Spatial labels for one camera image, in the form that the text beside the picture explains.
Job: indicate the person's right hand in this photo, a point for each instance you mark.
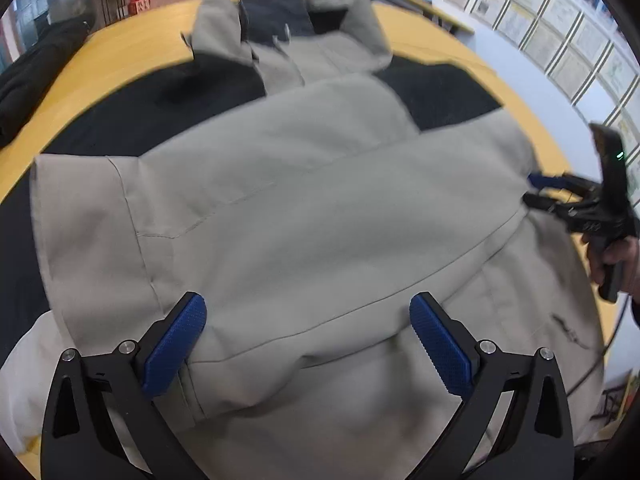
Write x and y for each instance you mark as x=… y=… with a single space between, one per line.
x=625 y=252

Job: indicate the grey and black jacket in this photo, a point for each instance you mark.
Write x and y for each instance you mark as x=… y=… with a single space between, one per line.
x=307 y=189

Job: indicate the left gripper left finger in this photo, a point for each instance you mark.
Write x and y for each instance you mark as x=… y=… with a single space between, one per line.
x=101 y=421

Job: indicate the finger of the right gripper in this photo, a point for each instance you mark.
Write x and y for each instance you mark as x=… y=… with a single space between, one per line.
x=565 y=182
x=550 y=205

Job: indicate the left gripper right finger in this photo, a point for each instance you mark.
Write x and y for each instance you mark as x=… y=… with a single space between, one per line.
x=513 y=421

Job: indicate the black garment on table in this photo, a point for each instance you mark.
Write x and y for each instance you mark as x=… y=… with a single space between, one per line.
x=26 y=81

